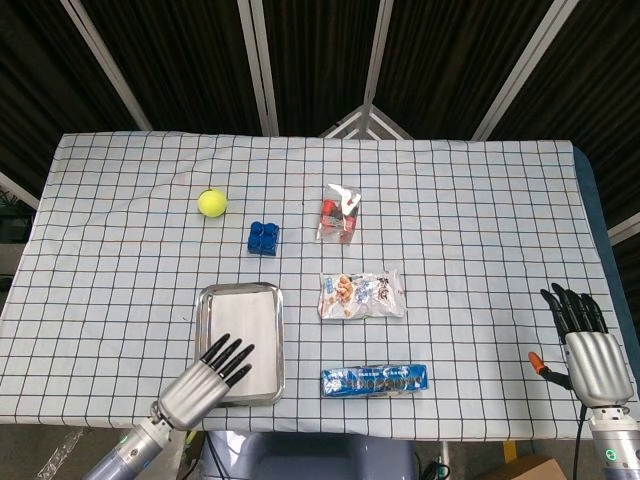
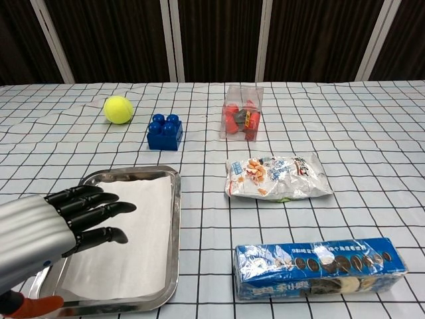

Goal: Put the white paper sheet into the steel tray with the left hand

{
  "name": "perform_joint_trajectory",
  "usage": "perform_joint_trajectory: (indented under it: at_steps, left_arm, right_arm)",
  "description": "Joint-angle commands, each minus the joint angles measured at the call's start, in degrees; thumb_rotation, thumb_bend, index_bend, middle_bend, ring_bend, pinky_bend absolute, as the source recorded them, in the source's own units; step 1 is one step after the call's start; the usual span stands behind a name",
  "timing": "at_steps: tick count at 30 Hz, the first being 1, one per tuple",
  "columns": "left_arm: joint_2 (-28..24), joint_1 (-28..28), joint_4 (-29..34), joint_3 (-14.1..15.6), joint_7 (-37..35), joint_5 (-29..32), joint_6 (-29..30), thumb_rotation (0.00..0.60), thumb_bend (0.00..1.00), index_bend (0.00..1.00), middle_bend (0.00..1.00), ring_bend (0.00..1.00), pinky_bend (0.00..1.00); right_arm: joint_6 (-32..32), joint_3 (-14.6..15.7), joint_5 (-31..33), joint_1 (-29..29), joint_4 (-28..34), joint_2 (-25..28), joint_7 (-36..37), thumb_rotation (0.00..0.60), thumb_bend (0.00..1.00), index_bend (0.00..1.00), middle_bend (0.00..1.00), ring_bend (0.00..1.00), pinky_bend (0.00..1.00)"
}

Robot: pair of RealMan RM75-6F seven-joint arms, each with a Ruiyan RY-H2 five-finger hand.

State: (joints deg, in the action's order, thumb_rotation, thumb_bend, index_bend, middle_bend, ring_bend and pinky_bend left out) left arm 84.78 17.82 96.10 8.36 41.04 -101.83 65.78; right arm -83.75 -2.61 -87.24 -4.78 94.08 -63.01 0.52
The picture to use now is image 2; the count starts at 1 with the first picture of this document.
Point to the white blue checkered tablecloth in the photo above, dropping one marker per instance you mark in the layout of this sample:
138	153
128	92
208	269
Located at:
365	166

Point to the clear box with red items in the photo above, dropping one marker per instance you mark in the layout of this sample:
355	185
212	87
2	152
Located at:
242	116

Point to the stainless steel tray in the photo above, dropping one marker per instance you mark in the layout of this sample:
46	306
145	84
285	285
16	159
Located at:
174	232

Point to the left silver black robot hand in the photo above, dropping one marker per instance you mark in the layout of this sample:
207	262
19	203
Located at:
30	229

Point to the blue toy building block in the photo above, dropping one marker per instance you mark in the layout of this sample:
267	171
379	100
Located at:
165	136

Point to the yellow tennis ball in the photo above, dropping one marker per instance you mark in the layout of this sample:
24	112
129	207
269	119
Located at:
118	109

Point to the white snack bag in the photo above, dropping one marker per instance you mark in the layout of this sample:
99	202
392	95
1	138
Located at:
279	179

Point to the blue cookie box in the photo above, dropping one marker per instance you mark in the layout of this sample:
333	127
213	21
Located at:
318	269

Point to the white double partition post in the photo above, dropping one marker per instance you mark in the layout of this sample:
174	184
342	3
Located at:
172	40

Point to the white paper tray liner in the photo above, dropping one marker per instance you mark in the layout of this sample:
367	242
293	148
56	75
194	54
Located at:
142	252

